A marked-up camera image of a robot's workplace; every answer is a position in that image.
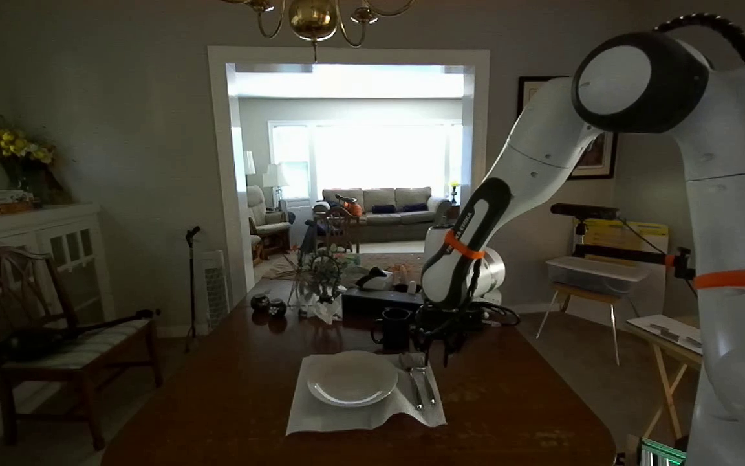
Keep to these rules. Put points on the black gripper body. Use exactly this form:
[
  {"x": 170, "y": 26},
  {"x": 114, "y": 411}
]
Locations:
[{"x": 452, "y": 320}]

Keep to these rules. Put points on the silver fork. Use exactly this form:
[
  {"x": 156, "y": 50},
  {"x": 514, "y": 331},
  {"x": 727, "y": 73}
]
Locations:
[{"x": 414, "y": 390}]

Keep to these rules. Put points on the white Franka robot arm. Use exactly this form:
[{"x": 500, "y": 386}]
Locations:
[{"x": 736, "y": 215}]

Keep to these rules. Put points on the white round plate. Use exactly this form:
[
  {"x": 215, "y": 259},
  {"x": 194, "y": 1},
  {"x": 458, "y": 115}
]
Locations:
[{"x": 351, "y": 380}]

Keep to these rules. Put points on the grey sofa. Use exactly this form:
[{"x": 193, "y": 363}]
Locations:
[{"x": 388, "y": 200}]

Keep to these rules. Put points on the wooden folding tray table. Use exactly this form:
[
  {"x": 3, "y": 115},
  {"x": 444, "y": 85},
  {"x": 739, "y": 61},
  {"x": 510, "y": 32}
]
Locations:
[
  {"x": 597, "y": 274},
  {"x": 670, "y": 333}
]

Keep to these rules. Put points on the grey armchair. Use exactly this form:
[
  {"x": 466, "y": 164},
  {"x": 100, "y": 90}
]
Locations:
[{"x": 269, "y": 227}]

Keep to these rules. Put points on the yellow box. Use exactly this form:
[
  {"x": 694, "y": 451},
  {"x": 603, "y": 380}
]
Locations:
[{"x": 639, "y": 235}]

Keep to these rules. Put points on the thin black floor stand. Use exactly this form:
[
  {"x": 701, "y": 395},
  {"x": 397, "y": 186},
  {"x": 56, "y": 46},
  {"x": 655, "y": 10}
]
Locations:
[{"x": 193, "y": 285}]

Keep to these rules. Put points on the brass chandelier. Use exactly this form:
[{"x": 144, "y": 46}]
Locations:
[{"x": 315, "y": 17}]

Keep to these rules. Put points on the dark wooden chair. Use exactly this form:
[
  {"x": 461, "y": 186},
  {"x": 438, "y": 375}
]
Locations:
[{"x": 70, "y": 345}]

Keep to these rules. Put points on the white built-in cabinet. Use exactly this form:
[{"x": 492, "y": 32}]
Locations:
[{"x": 64, "y": 227}]

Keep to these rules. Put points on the yellow flower bouquet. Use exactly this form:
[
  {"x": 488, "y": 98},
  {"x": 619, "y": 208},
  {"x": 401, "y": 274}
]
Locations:
[{"x": 18, "y": 147}]

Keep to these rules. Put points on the black stereo camera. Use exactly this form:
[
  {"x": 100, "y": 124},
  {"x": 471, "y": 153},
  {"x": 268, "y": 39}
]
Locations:
[{"x": 584, "y": 210}]

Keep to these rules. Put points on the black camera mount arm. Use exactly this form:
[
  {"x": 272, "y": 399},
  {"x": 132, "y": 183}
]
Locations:
[{"x": 621, "y": 252}]

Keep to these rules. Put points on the framed wall picture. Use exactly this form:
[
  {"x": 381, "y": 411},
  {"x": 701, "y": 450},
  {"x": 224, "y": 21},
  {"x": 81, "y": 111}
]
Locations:
[{"x": 602, "y": 156}]

